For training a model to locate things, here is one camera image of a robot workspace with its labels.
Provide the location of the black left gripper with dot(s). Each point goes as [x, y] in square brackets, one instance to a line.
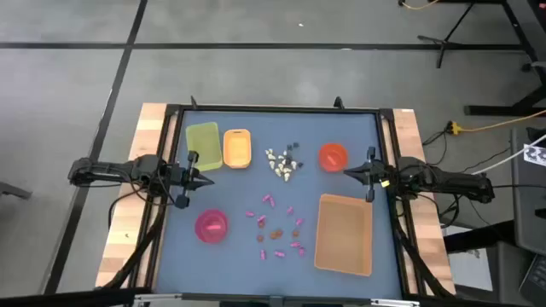
[187, 179]

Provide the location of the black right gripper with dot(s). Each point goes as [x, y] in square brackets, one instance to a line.
[372, 179]

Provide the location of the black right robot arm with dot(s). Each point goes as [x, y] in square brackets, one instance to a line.
[448, 181]

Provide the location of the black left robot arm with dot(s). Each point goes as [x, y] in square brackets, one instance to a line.
[106, 170]

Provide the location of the green translucent plastic bin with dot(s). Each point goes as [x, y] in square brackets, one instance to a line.
[205, 147]

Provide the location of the pink round plastic bowl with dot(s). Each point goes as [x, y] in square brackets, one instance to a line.
[202, 221]

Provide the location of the orange round plastic bowl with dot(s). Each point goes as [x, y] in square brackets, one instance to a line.
[326, 153]

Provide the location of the small yellow-orange plastic bin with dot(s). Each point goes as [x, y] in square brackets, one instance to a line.
[236, 149]

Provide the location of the large orange plastic bin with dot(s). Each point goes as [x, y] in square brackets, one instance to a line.
[343, 234]

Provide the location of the yellow power splitter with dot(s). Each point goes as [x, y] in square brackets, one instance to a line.
[454, 128]

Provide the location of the white box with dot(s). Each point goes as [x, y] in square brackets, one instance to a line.
[469, 266]

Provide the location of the black tripod stand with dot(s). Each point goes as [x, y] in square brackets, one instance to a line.
[443, 42]

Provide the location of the grey cabinet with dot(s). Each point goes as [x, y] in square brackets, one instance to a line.
[526, 204]

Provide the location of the white printed tag paper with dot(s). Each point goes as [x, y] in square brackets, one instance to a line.
[535, 154]

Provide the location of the black metal beam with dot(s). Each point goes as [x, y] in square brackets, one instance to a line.
[64, 298]

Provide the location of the grey floor object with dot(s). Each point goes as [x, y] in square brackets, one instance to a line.
[15, 190]

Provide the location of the black keyboard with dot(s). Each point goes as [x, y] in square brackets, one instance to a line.
[535, 279]

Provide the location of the black aluminium table frame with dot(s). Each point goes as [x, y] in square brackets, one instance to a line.
[277, 108]

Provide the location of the silver frame bracket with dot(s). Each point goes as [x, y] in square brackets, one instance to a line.
[158, 296]
[394, 302]

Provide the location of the black desk frame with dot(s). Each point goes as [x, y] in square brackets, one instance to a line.
[490, 110]

